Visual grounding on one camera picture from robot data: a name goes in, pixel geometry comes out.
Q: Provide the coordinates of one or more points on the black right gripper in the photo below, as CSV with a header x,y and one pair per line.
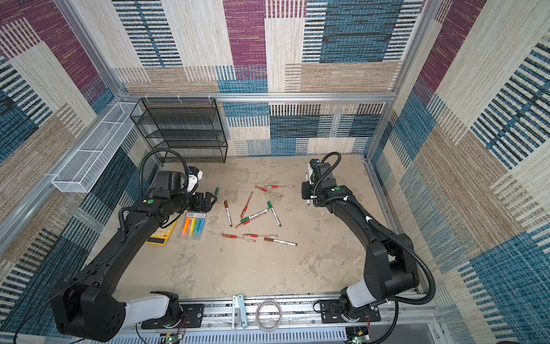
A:
x,y
306,190

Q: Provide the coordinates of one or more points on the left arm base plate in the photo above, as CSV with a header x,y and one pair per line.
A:
x,y
187,316

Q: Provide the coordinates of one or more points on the red gel pen bottom left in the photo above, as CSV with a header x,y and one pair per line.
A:
x,y
232,236

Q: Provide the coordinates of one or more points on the yellow calculator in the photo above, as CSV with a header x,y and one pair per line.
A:
x,y
162,235

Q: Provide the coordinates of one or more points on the aluminium rail bracket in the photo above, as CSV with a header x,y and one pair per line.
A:
x,y
238,312

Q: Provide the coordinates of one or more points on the red gel pen upright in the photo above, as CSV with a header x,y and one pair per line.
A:
x,y
245,208

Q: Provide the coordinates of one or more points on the red gel pen top left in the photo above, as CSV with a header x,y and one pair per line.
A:
x,y
269,191

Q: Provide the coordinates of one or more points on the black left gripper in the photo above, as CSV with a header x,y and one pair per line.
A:
x,y
200,206

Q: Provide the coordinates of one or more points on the brown cap marker bottom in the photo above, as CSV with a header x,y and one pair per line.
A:
x,y
280,241

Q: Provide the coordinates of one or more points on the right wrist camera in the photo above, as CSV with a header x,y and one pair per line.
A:
x,y
310,170

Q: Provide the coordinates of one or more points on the highlighter set clear case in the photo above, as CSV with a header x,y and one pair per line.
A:
x,y
194,225

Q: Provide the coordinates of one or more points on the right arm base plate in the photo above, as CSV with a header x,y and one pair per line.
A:
x,y
337,311

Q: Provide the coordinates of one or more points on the red gel pen bottom middle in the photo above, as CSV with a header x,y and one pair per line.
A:
x,y
249,235

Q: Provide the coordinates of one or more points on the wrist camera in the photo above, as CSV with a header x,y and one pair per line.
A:
x,y
194,176
310,170

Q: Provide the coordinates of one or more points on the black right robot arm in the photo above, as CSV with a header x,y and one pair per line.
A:
x,y
392,271

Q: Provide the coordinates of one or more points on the black wire mesh shelf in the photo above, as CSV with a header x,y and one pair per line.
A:
x,y
190,126

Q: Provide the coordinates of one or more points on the white wire mesh basket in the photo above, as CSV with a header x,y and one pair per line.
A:
x,y
85,166

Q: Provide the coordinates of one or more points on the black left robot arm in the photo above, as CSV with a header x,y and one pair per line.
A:
x,y
85,307

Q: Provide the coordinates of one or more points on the red gel pen under marker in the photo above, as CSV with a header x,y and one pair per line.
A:
x,y
245,222

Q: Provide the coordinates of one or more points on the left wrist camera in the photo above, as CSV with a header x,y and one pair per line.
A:
x,y
194,176

